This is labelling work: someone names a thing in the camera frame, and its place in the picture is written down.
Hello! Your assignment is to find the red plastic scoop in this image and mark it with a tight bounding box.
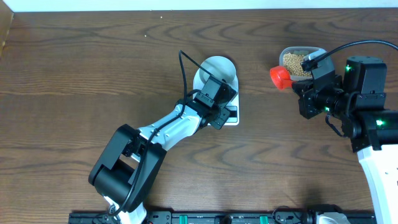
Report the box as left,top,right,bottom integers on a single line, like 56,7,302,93
270,65,293,90

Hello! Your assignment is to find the white digital kitchen scale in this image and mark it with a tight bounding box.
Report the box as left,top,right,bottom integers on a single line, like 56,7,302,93
193,67,240,126

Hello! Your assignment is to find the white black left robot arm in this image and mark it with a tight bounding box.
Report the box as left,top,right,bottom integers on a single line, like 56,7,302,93
88,94,239,223

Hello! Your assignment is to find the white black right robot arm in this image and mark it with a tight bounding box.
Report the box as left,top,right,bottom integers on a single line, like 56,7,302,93
292,56,397,223

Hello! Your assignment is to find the grey plastic bowl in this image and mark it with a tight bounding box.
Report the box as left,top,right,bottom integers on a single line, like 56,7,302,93
201,56,238,85

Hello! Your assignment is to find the clear container of soybeans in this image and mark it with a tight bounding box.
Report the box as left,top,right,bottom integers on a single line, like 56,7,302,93
279,47,326,81

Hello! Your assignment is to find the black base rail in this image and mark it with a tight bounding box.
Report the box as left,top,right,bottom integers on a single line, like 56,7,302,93
67,204,377,224

